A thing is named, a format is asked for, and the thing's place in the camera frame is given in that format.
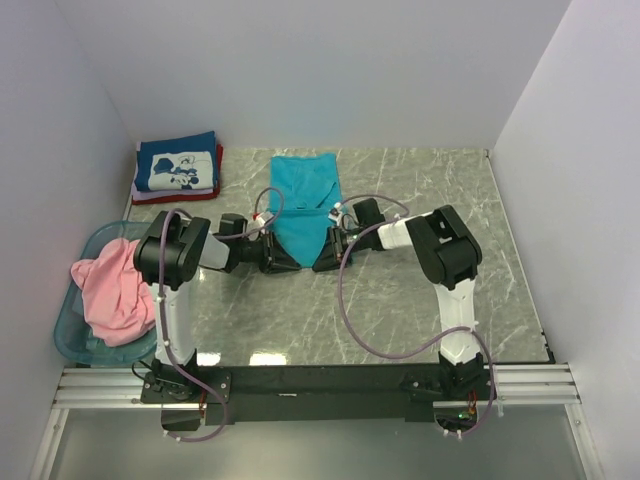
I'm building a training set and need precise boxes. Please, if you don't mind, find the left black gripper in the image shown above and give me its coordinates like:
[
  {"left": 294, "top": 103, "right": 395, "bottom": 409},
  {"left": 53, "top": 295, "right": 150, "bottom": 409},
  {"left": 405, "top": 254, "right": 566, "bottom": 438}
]
[{"left": 235, "top": 230, "right": 300, "bottom": 273}]

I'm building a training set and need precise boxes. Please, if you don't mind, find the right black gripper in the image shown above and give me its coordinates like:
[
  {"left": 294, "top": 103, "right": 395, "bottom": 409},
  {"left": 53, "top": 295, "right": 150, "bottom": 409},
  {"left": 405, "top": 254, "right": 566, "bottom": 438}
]
[{"left": 313, "top": 225, "right": 369, "bottom": 273}]

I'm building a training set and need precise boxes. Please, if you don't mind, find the teal t-shirt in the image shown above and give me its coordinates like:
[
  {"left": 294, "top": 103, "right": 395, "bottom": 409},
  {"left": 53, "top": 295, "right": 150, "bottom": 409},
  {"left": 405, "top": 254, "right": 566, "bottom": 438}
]
[{"left": 269, "top": 152, "right": 342, "bottom": 268}]

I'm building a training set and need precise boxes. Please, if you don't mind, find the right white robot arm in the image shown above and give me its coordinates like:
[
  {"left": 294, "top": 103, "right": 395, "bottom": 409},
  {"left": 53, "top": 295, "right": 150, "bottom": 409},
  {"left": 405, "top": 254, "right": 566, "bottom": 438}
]
[{"left": 312, "top": 194, "right": 490, "bottom": 399}]

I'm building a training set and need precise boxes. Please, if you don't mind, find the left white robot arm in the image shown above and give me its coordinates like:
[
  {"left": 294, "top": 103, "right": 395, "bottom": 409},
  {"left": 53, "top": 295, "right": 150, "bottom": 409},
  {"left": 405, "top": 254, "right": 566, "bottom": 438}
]
[{"left": 133, "top": 210, "right": 301, "bottom": 402}]

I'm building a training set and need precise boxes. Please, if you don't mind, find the folded red t-shirt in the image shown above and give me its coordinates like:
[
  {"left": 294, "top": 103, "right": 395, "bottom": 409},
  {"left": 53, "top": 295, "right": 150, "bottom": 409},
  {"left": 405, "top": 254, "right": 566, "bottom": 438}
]
[{"left": 131, "top": 143, "right": 225, "bottom": 206}]

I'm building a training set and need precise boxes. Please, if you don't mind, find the folded blue printed t-shirt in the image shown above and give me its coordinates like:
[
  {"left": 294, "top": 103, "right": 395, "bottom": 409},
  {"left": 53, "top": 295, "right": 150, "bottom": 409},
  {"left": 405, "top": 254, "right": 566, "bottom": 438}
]
[{"left": 134, "top": 131, "right": 219, "bottom": 192}]

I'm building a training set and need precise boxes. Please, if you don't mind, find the pink t-shirt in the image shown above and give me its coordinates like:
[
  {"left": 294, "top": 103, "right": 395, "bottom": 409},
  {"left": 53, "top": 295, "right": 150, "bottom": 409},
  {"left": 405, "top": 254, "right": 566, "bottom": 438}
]
[{"left": 70, "top": 238, "right": 155, "bottom": 347}]

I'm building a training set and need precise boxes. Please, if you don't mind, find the clear blue plastic bin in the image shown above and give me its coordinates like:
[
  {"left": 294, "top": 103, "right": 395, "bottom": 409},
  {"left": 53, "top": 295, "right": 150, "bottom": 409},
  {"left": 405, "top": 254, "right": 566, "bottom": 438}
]
[{"left": 53, "top": 221, "right": 162, "bottom": 367}]

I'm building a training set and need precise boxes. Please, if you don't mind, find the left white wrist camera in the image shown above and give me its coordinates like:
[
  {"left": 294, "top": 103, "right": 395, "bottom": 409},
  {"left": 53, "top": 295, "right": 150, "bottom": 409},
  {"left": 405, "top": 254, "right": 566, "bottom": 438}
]
[{"left": 247, "top": 211, "right": 273, "bottom": 240}]

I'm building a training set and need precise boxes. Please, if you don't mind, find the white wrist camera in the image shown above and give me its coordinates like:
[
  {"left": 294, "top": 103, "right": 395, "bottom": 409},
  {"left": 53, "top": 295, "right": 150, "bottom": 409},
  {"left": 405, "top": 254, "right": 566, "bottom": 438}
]
[
  {"left": 328, "top": 202, "right": 353, "bottom": 230},
  {"left": 247, "top": 211, "right": 273, "bottom": 240}
]

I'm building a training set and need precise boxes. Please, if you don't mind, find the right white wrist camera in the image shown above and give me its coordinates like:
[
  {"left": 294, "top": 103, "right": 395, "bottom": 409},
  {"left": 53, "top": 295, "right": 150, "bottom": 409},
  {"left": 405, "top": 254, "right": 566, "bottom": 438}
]
[{"left": 328, "top": 202, "right": 353, "bottom": 230}]

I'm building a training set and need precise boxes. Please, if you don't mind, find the aluminium rail frame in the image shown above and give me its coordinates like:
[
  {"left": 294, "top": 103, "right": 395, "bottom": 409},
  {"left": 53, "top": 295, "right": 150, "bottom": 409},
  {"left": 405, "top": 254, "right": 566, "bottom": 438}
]
[{"left": 29, "top": 363, "right": 605, "bottom": 479}]

